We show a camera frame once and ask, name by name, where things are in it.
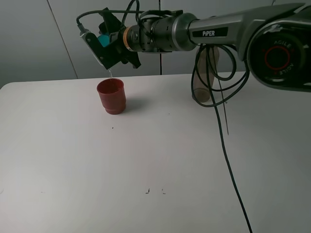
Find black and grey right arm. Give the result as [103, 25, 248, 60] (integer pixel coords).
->
[96, 3, 311, 92]

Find black cable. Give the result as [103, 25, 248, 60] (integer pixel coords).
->
[76, 0, 253, 233]

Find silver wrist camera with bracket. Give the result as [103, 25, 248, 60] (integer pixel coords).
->
[80, 30, 121, 69]

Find red plastic cup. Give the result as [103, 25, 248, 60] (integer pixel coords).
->
[97, 78, 126, 115]

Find brown transparent plastic bottle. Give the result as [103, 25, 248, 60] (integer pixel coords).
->
[192, 47, 219, 103]

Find teal transparent plastic cup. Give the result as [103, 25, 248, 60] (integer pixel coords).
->
[97, 34, 110, 47]

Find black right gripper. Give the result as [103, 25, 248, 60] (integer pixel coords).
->
[99, 7, 141, 68]

